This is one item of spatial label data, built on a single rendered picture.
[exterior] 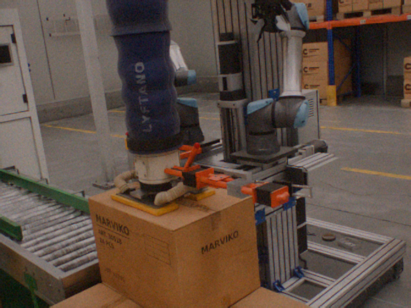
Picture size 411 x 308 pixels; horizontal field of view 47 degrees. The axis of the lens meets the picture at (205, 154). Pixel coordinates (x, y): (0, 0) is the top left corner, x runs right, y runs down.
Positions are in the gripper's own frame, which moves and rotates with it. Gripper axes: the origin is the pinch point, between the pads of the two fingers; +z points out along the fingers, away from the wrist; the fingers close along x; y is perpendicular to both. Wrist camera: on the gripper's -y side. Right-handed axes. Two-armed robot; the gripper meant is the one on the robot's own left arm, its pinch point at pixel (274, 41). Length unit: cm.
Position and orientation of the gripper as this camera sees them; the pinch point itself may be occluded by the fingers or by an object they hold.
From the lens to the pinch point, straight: 176.7
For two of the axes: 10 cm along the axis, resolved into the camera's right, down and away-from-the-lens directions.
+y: -7.2, 2.4, -6.5
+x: 6.9, 1.1, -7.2
